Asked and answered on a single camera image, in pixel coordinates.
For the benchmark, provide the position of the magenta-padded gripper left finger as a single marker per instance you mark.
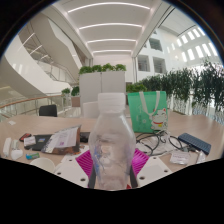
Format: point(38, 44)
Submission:
point(70, 171)

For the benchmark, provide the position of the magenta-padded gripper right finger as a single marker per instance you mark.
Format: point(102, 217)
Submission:
point(153, 171)

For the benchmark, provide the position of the clear plastic water bottle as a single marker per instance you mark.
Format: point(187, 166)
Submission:
point(111, 140)

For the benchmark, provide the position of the clear plastic packet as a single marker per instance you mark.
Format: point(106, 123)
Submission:
point(180, 157)
point(201, 156)

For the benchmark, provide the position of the printed booklet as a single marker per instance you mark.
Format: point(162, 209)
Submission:
point(63, 140)

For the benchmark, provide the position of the small black device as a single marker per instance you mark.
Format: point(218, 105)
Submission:
point(84, 137)

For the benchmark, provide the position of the small blue green tube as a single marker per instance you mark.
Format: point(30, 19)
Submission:
point(32, 155)

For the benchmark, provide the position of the dark blue flat keyboard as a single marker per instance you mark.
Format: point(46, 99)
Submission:
point(195, 143)

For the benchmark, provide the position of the white card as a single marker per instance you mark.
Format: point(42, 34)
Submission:
point(29, 141)

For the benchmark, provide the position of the black and red wallet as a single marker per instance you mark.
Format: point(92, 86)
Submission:
point(25, 137)

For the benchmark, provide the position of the green tote bag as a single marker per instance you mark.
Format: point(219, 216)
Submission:
point(146, 111)

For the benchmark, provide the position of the black office chair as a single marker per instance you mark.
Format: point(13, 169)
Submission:
point(48, 110)

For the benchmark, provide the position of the white chair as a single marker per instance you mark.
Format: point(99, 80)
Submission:
point(90, 110)

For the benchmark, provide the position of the white paper sheet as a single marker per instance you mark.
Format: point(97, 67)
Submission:
point(12, 122)

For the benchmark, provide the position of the potted green plants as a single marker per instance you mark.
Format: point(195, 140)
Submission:
point(75, 91)

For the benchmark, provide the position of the white cabinet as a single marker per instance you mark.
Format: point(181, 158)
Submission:
point(100, 86)

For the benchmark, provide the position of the green hedge of plants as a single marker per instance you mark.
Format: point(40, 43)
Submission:
point(186, 83)

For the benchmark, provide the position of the green plants atop cabinet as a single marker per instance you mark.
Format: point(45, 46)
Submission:
point(101, 68)

